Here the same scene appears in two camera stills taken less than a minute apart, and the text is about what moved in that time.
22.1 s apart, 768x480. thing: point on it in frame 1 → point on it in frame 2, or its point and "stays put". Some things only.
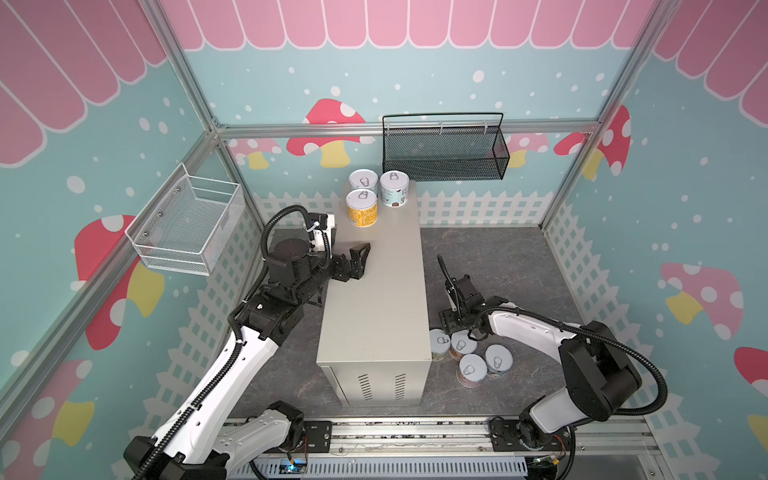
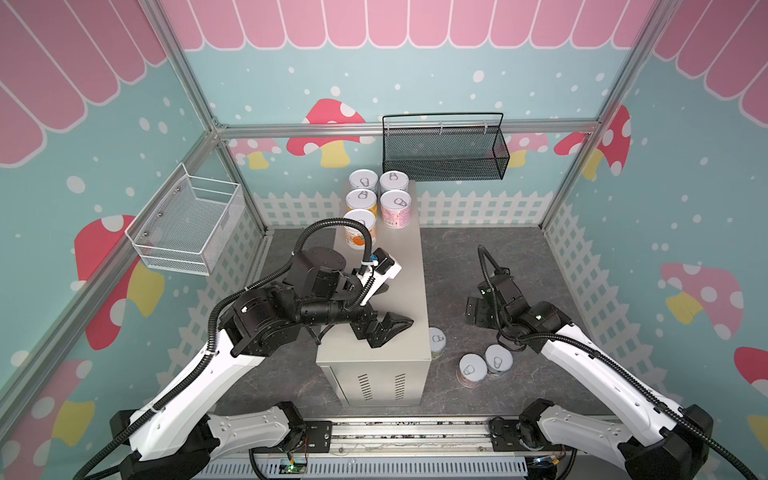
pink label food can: [471, 370] stays put
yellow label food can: [362, 204] stays put
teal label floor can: [499, 359] stays put
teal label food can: [364, 179] stays put
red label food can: [461, 344] → [355, 238]
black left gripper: [343, 273] → [382, 330]
